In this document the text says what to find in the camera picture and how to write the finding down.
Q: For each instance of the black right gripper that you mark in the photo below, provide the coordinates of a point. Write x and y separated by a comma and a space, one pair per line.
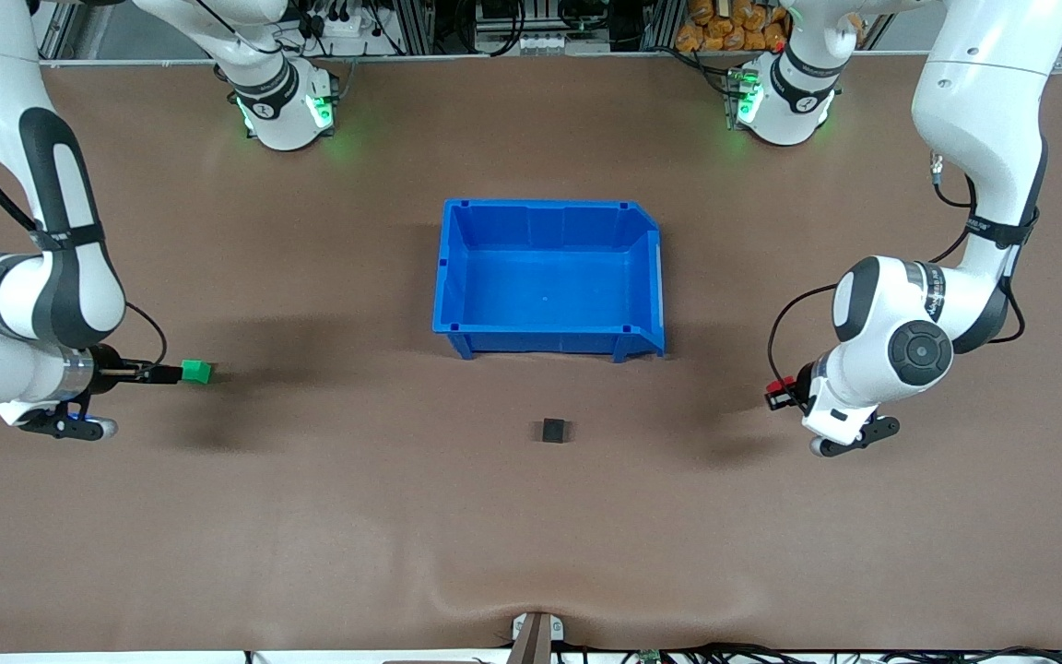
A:
107, 361

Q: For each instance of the white power strip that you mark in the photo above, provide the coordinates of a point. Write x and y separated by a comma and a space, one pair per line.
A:
347, 26

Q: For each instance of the blue plastic storage bin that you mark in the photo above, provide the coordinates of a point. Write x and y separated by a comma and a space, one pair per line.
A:
540, 295

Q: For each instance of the orange snack bags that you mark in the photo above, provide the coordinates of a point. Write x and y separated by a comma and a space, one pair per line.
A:
725, 32

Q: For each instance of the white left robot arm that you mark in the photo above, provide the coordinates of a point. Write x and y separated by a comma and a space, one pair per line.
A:
983, 92

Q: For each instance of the metal table clamp bracket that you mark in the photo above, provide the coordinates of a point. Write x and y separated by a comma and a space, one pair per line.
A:
536, 641

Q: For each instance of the small green cube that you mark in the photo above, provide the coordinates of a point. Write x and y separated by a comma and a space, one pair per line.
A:
196, 372

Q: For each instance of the small black cube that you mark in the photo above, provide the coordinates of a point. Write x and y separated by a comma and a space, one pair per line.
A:
554, 431

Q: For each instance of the brown table mat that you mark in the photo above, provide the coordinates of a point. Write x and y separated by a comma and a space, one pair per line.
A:
218, 553

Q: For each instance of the small red cube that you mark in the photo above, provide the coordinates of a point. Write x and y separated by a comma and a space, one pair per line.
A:
782, 385

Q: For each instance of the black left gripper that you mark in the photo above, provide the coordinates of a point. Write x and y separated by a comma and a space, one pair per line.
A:
804, 382

